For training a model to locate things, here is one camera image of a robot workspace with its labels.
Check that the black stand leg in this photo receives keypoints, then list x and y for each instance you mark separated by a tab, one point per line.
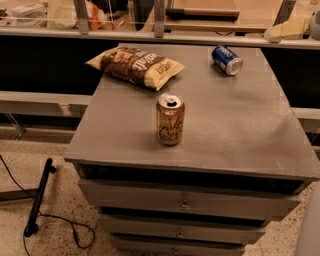
32	227

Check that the brown yellow chip bag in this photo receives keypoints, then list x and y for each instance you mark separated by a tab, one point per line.
137	66

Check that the wooden board with black edge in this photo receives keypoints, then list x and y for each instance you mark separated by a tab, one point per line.
202	9

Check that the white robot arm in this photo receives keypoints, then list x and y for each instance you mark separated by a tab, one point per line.
308	242

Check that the grey lower ledge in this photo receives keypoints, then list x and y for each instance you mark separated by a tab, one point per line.
43	104

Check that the grey drawer cabinet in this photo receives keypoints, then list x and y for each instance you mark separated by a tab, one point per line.
242	162

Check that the orange la croix can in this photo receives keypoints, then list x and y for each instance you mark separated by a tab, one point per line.
170	118

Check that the grey metal railing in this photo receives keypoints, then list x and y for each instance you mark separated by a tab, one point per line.
146	21

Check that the blue pepsi can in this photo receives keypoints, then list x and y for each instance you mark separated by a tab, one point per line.
227	60

